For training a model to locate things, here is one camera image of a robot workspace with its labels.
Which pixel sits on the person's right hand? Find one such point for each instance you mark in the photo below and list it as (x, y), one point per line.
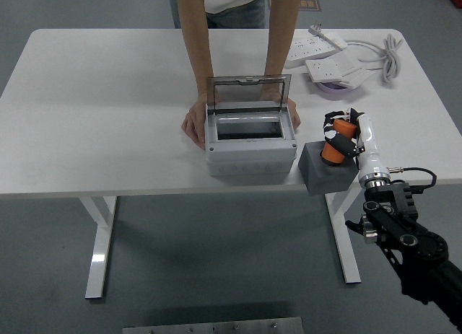
(195, 125)

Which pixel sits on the person's left hand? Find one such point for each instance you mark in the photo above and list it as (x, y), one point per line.
(295, 114)

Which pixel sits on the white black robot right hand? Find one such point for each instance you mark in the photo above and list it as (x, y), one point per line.
(371, 161)

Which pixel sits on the orange cylindrical battery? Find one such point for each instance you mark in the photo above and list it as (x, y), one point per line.
(331, 153)

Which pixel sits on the transparent hinged box lid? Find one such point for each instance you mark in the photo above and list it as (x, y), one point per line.
(238, 92)

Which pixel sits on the grey block battery holder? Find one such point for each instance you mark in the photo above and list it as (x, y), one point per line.
(317, 179)

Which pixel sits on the grey plastic electrical box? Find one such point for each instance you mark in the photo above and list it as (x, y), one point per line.
(249, 157)

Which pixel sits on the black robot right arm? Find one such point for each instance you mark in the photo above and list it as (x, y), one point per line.
(404, 236)

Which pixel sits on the person's left forearm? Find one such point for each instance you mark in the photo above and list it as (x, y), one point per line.
(281, 38)

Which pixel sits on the person's right forearm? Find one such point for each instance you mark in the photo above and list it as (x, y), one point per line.
(196, 42)

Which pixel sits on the purple round bowl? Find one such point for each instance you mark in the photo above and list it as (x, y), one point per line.
(335, 89)

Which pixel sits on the long white power strip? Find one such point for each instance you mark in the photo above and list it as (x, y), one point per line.
(314, 49)

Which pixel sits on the white table leg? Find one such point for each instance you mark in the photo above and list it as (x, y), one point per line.
(348, 247)
(99, 247)

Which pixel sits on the brown floor sign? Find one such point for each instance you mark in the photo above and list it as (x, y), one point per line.
(312, 2)

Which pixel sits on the person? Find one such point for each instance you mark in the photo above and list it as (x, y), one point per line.
(236, 5)

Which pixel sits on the grey metal plate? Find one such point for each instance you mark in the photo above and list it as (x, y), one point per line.
(213, 327)

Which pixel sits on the large white wall socket panel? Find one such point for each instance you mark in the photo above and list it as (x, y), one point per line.
(328, 69)

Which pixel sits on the small white switch panel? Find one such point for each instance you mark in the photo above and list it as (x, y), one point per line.
(357, 79)

